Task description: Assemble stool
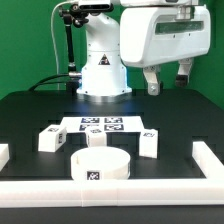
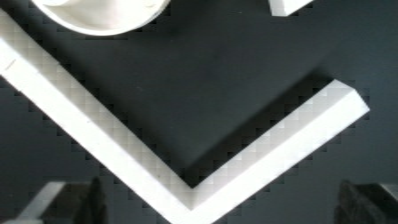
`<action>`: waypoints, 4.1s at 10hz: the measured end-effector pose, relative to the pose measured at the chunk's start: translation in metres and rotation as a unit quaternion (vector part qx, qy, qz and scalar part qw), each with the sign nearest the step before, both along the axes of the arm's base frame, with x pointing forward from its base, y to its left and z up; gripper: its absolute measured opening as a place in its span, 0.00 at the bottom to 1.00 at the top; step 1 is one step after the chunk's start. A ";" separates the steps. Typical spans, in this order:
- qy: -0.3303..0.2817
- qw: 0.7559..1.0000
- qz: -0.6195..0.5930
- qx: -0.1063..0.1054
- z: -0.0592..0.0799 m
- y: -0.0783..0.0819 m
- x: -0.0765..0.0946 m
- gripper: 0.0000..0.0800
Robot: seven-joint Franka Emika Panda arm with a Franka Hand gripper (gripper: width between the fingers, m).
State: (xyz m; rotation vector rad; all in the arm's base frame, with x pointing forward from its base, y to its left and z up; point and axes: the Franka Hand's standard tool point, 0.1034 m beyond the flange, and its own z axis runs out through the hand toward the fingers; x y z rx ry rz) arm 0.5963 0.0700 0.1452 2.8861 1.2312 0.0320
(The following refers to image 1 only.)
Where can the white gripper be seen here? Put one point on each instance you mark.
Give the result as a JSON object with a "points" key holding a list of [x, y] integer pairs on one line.
{"points": [[152, 35]]}

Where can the white round stool seat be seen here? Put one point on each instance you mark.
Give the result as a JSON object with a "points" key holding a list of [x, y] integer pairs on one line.
{"points": [[100, 163]]}

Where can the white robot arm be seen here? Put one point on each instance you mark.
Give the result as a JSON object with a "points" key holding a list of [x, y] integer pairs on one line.
{"points": [[104, 76]]}

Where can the white marker sheet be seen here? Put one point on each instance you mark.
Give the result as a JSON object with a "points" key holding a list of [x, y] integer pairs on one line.
{"points": [[107, 124]]}

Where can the white U-shaped fence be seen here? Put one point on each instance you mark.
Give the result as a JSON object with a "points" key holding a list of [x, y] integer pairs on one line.
{"points": [[208, 190]]}

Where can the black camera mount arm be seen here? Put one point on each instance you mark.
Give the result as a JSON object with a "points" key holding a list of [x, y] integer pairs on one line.
{"points": [[73, 16]]}

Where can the black rear camera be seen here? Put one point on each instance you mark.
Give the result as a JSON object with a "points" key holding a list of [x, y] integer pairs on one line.
{"points": [[95, 5]]}

